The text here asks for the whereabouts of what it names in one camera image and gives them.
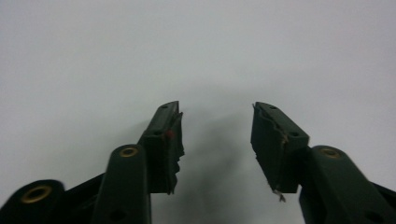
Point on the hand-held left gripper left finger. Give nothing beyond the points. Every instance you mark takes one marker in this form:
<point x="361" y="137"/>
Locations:
<point x="162" y="149"/>

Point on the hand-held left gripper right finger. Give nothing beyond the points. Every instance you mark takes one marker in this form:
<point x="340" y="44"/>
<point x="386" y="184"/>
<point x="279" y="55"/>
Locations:
<point x="274" y="149"/>

